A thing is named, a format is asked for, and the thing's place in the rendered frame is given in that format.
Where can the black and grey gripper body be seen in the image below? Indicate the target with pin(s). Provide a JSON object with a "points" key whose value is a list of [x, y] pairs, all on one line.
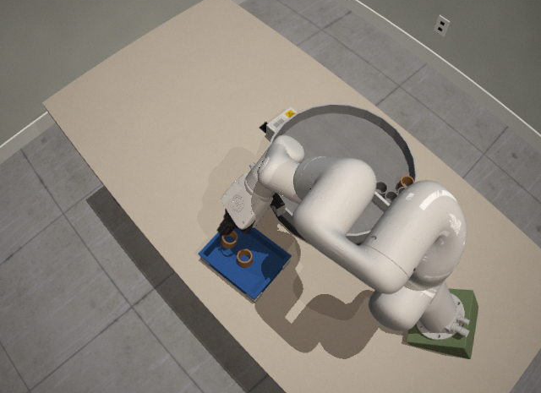
{"points": [[243, 204]]}

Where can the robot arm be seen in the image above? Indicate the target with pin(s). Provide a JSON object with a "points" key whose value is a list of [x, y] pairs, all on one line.
{"points": [[333, 192]]}

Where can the bronze bushing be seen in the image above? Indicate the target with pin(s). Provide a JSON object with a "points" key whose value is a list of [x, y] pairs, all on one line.
{"points": [[229, 245], [405, 179], [245, 252]]}

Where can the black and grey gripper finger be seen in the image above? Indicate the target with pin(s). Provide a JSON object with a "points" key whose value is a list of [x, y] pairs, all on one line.
{"points": [[229, 227], [227, 219]]}

